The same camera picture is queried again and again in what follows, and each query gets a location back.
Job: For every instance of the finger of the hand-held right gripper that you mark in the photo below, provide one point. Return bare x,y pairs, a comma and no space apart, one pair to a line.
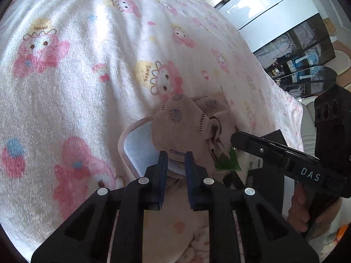
260,149

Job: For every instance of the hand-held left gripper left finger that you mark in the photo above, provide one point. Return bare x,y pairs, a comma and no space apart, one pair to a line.
163,169

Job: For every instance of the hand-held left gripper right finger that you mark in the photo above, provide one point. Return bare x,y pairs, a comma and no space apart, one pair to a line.
189,171

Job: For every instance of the beige patterned cloth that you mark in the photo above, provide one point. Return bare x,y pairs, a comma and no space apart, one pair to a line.
186,126

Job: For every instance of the person's right hand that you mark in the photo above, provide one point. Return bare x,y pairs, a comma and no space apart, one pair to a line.
299,208

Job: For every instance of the white padded chair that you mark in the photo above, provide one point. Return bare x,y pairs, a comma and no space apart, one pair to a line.
307,126

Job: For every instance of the white towel with beige trim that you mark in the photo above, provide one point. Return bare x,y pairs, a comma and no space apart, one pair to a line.
137,145

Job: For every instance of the beige round stool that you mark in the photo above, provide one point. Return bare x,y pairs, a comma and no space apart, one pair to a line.
342,61

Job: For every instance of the dark glass display cabinet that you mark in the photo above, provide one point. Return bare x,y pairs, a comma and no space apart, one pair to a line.
299,52

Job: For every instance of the pink printed blanket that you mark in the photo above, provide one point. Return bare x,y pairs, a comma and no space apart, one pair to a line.
96,74

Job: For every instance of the white refrigerator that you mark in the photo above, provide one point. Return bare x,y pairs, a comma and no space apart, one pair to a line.
260,8

